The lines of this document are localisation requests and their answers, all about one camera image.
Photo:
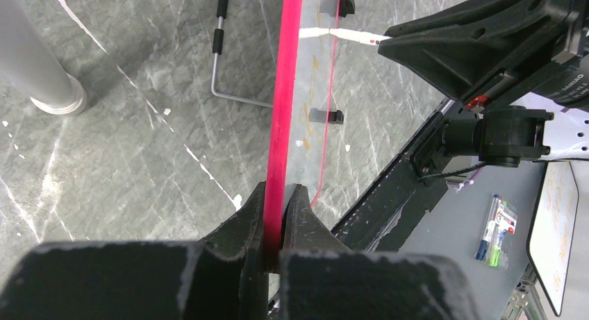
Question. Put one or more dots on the white PVC pipe frame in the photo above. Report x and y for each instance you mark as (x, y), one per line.
(29, 64)

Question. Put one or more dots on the pink framed whiteboard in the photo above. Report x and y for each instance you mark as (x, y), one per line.
(301, 105)

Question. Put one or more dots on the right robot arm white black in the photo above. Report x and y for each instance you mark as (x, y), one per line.
(501, 137)

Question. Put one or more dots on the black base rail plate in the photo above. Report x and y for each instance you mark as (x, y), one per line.
(388, 211)

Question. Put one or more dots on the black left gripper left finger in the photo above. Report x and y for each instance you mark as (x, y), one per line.
(220, 276)

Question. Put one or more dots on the blue marker pack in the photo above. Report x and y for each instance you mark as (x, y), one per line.
(500, 222)

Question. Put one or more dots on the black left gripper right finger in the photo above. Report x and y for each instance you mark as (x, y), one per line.
(320, 278)

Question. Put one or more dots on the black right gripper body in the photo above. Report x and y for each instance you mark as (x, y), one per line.
(557, 71)

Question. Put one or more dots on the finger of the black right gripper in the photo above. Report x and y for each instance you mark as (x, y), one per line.
(458, 49)

